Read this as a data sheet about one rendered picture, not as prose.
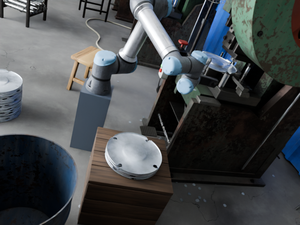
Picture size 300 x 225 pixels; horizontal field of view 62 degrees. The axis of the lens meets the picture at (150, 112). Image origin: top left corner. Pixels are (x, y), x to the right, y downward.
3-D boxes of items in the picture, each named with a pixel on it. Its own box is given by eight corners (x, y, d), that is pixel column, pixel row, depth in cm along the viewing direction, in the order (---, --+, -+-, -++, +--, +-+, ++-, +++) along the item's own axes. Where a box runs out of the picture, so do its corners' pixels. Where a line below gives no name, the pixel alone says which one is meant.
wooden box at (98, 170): (76, 224, 127) (88, 181, 108) (87, 167, 158) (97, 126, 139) (150, 232, 136) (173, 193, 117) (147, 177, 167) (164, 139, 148)
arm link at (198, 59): (197, 57, 101) (186, 81, 107) (212, 57, 108) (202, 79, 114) (184, 49, 105) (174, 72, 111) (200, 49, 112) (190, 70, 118)
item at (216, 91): (215, 99, 146) (220, 90, 142) (191, 64, 181) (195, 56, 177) (256, 106, 155) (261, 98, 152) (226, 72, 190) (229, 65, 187)
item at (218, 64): (217, 53, 174) (217, 52, 173) (244, 75, 155) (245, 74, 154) (185, 49, 159) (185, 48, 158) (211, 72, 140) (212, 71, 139)
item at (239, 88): (239, 96, 144) (248, 81, 139) (227, 81, 157) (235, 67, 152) (247, 98, 146) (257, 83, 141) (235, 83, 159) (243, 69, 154)
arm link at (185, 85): (195, 82, 108) (188, 98, 113) (202, 76, 117) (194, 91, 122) (179, 74, 110) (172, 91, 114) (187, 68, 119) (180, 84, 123)
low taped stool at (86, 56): (85, 76, 248) (91, 45, 230) (106, 86, 246) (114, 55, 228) (65, 89, 219) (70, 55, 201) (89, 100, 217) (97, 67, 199)
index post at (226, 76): (219, 87, 145) (227, 73, 140) (217, 85, 148) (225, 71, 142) (223, 88, 146) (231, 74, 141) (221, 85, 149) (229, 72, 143)
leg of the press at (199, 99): (156, 181, 167) (217, 61, 119) (153, 168, 176) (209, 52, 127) (263, 187, 197) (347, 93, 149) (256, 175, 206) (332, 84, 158)
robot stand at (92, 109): (69, 147, 167) (80, 91, 143) (76, 130, 182) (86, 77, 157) (96, 153, 170) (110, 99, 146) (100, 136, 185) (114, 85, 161)
